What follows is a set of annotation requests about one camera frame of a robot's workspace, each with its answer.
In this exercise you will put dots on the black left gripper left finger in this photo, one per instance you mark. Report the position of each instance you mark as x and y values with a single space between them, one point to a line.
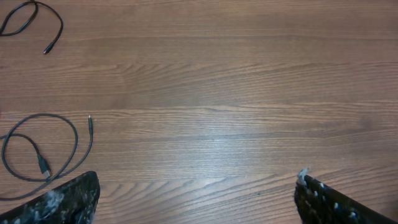
73 202

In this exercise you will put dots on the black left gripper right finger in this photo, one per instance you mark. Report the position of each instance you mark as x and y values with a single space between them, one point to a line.
318 203

